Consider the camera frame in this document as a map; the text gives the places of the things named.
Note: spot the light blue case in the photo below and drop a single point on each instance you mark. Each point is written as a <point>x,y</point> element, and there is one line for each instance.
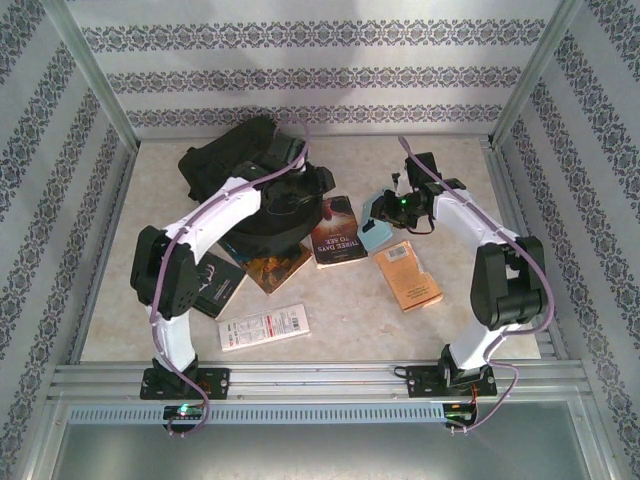
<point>380,237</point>

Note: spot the dark Three Days To See book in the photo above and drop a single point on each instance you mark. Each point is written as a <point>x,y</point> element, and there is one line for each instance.
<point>337,235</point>

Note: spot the tan paperback book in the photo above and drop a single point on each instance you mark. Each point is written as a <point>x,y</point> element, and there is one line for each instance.
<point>407,277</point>

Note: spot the black backpack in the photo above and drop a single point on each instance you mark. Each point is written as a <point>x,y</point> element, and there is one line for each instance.
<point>215,155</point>

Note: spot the blue and orange illustrated book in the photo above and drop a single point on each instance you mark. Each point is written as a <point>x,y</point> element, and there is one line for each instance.
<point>275,267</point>

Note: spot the black book with antler print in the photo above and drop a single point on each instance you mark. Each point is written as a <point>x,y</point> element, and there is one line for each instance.
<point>220,285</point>

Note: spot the white ruler set package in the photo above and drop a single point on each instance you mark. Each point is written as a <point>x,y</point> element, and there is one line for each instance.
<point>262,327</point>

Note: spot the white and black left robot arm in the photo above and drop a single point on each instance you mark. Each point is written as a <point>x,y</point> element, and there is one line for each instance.
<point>220,215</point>

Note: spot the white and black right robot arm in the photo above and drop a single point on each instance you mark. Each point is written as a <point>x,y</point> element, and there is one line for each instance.
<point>465,220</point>

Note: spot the right controller board blue light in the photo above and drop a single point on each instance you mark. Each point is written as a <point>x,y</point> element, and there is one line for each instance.
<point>457,416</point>

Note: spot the grey metal front panel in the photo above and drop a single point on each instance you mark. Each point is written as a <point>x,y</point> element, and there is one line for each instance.
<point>320,455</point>

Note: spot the left controller board green light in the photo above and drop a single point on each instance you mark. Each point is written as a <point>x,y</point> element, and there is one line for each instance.
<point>184,412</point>

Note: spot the aluminium right side rail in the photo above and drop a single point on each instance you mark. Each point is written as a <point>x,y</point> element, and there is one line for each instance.
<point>511,200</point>

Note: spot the aluminium right frame post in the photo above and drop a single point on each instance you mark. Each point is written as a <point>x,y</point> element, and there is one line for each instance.
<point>537,65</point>

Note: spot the aluminium frame post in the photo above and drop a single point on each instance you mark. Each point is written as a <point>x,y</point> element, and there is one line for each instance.
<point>89,65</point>
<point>537,65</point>

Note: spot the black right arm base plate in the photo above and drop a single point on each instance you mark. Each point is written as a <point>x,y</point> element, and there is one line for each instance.
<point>420,382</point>

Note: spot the aluminium mounting rail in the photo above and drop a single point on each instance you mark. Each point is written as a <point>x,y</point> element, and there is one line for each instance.
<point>320,382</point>

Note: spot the aluminium left side rail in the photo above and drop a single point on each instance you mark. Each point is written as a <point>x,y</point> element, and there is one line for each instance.
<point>116,210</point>

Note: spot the aluminium left frame post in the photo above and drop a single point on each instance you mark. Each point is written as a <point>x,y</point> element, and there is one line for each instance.
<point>89,65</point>

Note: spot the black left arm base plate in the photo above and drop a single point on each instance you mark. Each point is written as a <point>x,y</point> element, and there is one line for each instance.
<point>220,382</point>

